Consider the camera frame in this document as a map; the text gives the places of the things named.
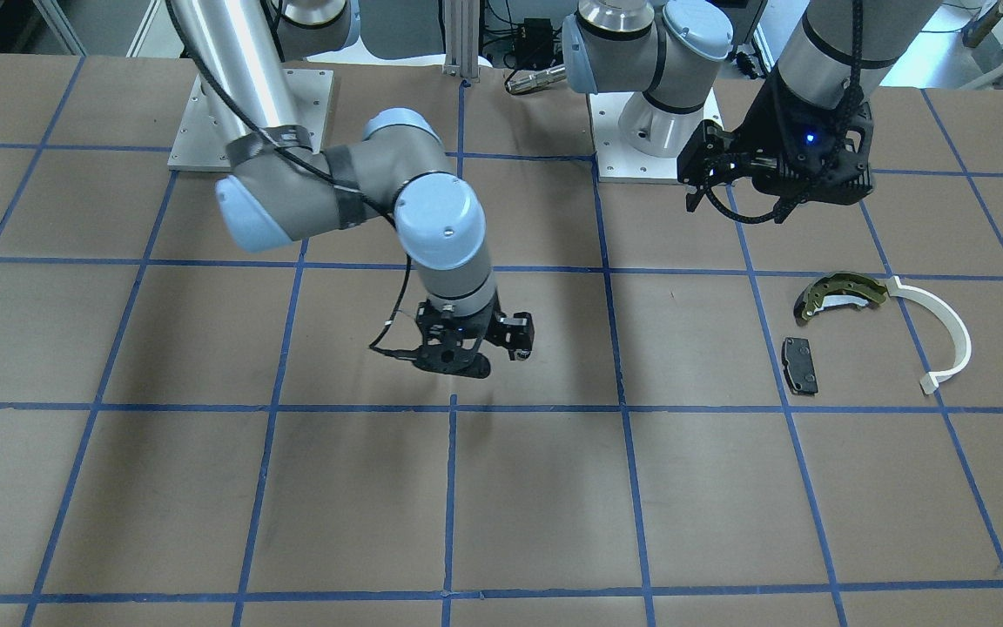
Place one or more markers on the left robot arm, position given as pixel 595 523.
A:
pixel 671 53

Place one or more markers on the aluminium frame post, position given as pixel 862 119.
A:
pixel 461 39

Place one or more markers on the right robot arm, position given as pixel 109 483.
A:
pixel 282 188

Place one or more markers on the black brake pad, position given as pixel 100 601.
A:
pixel 799 370

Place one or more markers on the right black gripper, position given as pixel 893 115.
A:
pixel 514 333

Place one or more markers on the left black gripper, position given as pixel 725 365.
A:
pixel 778 116

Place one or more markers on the olive brake shoe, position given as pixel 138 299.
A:
pixel 838 290

